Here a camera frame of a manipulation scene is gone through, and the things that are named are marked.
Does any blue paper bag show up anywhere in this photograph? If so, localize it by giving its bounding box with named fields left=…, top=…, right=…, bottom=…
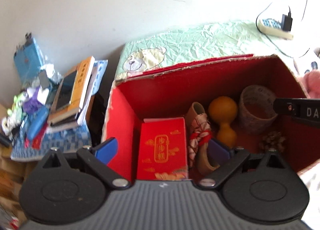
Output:
left=14, top=32, right=45, bottom=88

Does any orange gourd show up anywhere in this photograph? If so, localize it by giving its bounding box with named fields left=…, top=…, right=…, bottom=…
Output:
left=208, top=96, right=238, bottom=148

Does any black charger adapter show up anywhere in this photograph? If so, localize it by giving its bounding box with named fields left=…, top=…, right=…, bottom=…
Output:
left=281, top=9, right=293, bottom=32

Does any large red cardboard box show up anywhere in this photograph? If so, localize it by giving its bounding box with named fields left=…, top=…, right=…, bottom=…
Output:
left=100, top=54, right=320, bottom=183

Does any yellow book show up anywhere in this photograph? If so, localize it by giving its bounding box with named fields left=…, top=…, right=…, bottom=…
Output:
left=55, top=56, right=95, bottom=111

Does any pink plush bear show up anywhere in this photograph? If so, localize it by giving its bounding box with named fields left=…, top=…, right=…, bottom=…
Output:
left=303, top=70, right=320, bottom=99

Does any pine cone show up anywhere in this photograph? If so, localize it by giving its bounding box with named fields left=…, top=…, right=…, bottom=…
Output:
left=260, top=131, right=286, bottom=153

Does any brown woven cup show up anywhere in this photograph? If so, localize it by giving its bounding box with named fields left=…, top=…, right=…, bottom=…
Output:
left=239, top=85, right=277, bottom=133

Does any small red gift box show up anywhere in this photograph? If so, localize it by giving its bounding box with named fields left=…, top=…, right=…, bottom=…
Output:
left=136, top=117, right=189, bottom=181

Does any stack of books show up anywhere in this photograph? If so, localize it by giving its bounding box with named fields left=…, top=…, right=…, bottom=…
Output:
left=46, top=61, right=108, bottom=134

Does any white power strip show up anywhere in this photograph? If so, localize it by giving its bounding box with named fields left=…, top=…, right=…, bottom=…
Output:
left=257, top=18, right=293, bottom=40

